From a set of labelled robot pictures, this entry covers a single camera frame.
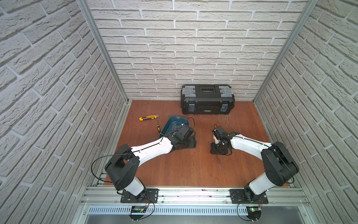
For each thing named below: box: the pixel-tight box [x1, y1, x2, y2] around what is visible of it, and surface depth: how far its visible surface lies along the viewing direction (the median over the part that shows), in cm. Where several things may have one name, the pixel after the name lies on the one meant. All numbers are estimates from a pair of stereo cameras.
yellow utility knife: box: [138, 114, 160, 121], surface depth 109 cm
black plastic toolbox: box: [180, 84, 236, 115], surface depth 102 cm
